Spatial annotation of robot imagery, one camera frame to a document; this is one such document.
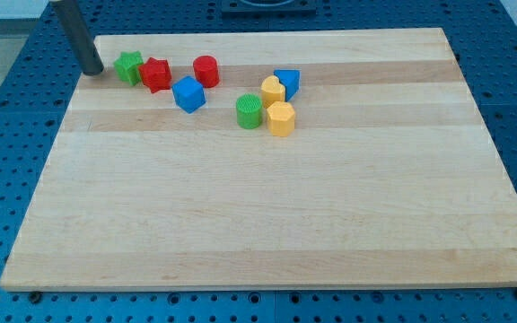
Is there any green star block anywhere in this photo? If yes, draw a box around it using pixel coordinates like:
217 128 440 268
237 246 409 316
113 51 144 86

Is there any red star block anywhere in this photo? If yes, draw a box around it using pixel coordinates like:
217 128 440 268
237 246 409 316
138 57 172 93

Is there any yellow hexagon block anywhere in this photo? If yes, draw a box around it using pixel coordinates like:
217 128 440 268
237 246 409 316
267 101 296 137

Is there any green cylinder block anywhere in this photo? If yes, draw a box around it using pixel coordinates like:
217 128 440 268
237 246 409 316
235 93 262 129

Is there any yellow heart block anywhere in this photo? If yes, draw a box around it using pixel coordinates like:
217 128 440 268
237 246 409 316
260 75 285 109

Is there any blue triangle block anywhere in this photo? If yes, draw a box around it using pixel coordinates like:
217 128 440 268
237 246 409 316
274 69 301 101

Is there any blue cube block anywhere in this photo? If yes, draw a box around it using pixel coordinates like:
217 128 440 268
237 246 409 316
171 76 206 114

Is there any red cylinder block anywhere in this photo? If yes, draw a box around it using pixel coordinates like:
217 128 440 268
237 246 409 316
193 56 220 88

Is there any light wooden board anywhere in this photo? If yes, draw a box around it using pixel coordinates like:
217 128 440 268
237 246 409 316
0 28 517 292

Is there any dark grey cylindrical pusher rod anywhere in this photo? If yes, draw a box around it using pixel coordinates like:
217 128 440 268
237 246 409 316
49 0 104 76

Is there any dark robot base mount plate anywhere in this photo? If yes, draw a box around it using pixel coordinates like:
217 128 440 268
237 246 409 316
220 0 317 15

